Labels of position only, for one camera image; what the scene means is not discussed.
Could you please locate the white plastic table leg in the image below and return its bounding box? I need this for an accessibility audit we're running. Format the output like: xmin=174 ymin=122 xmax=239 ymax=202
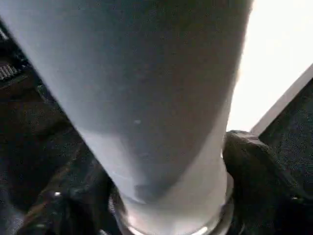
xmin=0 ymin=0 xmax=256 ymax=235

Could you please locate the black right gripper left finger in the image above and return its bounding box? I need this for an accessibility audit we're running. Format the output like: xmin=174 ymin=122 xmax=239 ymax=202
xmin=17 ymin=142 xmax=117 ymax=235

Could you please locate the black table mat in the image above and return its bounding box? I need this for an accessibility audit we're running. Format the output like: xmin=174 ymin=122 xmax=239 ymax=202
xmin=0 ymin=20 xmax=313 ymax=235

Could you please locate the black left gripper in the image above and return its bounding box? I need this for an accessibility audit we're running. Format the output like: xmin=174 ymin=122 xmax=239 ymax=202
xmin=0 ymin=22 xmax=57 ymax=106

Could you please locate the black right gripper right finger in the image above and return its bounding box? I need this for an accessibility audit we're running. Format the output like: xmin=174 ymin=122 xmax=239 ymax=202
xmin=222 ymin=129 xmax=313 ymax=235

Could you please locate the white plastic table top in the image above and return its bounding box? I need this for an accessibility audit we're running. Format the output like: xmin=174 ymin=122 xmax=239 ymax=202
xmin=227 ymin=0 xmax=313 ymax=136

